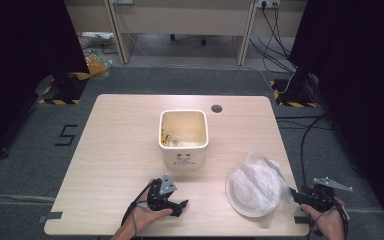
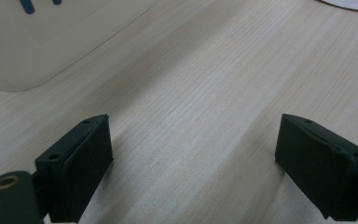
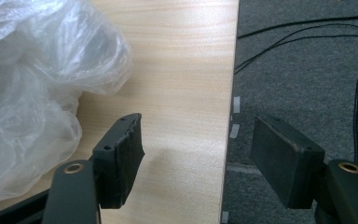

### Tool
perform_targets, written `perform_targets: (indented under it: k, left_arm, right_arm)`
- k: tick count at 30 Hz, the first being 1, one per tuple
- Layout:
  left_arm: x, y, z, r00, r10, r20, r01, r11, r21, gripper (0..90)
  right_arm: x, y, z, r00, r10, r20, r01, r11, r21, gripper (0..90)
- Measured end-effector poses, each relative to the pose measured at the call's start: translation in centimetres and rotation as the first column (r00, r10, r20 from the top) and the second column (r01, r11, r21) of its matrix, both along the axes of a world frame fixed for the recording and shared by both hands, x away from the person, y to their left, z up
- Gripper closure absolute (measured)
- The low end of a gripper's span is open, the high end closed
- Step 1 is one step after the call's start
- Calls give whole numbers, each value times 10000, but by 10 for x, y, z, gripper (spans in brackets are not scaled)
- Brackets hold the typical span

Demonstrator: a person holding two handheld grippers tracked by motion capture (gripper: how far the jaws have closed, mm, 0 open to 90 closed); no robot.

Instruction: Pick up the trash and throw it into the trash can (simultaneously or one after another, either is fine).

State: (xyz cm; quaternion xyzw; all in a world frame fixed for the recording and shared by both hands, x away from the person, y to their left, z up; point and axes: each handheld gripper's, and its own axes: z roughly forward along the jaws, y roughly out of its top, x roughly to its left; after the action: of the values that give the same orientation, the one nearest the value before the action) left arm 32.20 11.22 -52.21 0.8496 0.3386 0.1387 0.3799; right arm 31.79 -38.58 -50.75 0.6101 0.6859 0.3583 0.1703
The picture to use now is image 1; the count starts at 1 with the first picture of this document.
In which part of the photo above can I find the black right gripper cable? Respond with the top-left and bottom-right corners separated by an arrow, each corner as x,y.
312,186 -> 352,240

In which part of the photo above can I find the white round plate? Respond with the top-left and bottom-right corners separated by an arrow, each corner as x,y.
225,162 -> 284,219

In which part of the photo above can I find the black curtain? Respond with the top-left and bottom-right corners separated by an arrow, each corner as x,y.
288,0 -> 384,231
0,0 -> 91,168

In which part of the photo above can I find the black stand base striped tape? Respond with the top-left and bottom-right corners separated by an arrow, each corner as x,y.
37,71 -> 92,106
269,65 -> 318,109

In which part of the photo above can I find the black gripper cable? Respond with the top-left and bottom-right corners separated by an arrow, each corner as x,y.
121,179 -> 158,240
312,186 -> 352,240

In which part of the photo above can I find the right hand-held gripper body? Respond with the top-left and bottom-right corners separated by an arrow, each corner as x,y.
299,176 -> 354,214

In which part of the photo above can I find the person's left hand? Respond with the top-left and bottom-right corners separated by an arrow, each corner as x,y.
130,179 -> 174,235

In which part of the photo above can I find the white wall socket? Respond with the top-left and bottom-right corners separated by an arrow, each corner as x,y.
256,0 -> 281,9

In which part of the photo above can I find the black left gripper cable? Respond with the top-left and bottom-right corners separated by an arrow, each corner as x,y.
121,179 -> 158,240

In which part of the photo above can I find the yellow plastic bag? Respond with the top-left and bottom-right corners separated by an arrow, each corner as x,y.
83,49 -> 110,80

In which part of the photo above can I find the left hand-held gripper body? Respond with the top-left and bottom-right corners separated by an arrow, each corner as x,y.
146,172 -> 182,213

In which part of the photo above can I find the beige office desk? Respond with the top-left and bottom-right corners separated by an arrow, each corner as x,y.
63,0 -> 308,67

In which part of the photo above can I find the person's right hand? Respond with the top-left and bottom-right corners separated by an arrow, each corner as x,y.
300,197 -> 346,240

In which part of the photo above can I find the bundle of black cables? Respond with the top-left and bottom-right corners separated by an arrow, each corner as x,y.
248,2 -> 298,75

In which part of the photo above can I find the white square waste bin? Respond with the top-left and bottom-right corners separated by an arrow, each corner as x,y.
158,109 -> 210,172

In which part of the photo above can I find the black floor cable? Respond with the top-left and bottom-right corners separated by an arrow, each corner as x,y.
275,113 -> 335,188

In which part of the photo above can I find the clear bag with papers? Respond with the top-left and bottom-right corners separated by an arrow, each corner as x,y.
77,31 -> 115,48

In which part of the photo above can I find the clear plastic bag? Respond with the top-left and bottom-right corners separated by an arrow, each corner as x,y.
233,152 -> 299,214

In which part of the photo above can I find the grey tape strip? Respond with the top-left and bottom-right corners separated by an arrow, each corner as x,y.
293,215 -> 312,225
38,211 -> 64,224

